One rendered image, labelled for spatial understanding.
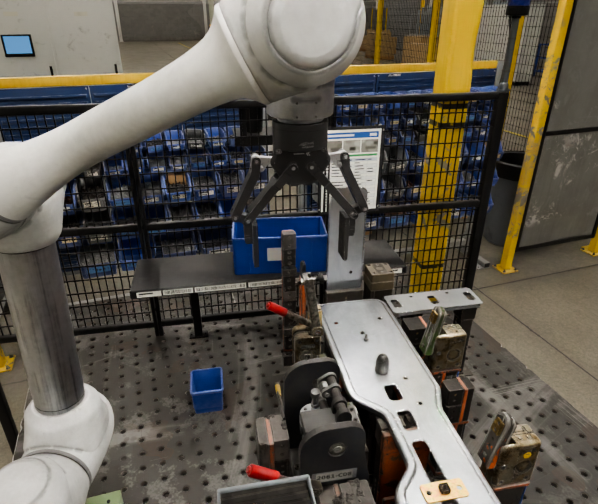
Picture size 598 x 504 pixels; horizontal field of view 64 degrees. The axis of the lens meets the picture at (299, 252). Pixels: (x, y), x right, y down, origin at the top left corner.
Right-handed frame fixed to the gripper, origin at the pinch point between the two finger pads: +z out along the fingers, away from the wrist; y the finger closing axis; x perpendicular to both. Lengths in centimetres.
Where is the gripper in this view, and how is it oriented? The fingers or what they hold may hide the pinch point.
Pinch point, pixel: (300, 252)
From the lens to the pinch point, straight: 73.0
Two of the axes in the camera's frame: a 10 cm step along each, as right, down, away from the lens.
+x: -1.9, -4.4, 8.8
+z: 0.0, 8.9, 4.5
